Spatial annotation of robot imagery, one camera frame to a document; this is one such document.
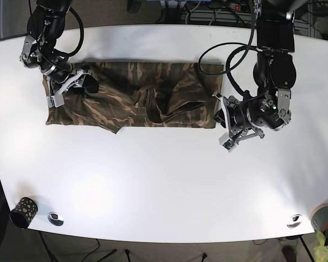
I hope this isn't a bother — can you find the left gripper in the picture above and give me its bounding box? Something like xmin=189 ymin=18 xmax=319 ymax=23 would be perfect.
xmin=214 ymin=93 xmax=265 ymax=152

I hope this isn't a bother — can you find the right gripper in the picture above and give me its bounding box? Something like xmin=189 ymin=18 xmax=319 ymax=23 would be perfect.
xmin=46 ymin=68 xmax=99 ymax=108

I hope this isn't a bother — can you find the camouflage pattern T-shirt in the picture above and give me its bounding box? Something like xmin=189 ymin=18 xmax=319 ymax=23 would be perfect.
xmin=46 ymin=62 xmax=222 ymax=133

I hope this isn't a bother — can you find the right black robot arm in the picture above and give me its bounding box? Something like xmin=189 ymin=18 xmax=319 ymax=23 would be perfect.
xmin=20 ymin=1 xmax=99 ymax=108

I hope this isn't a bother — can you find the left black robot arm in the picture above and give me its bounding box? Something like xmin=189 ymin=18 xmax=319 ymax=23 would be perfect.
xmin=213 ymin=1 xmax=299 ymax=151

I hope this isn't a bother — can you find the grey tape roll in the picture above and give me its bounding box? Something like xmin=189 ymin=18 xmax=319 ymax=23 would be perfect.
xmin=310 ymin=204 xmax=328 ymax=233

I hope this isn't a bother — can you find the black gold-dotted cup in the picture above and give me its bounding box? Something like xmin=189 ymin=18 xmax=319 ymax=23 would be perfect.
xmin=9 ymin=197 xmax=38 ymax=229

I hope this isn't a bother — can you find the green potted plant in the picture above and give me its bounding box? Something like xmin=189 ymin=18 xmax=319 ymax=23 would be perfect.
xmin=313 ymin=228 xmax=328 ymax=262

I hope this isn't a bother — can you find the right table cable grommet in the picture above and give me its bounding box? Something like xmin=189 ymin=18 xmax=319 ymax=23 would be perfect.
xmin=286 ymin=215 xmax=302 ymax=229

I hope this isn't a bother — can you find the table cable grommet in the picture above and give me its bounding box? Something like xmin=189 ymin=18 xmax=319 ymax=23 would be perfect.
xmin=48 ymin=212 xmax=64 ymax=227
xmin=286 ymin=215 xmax=302 ymax=229

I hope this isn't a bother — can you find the left table cable grommet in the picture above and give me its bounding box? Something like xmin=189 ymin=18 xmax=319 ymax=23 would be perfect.
xmin=48 ymin=212 xmax=64 ymax=227

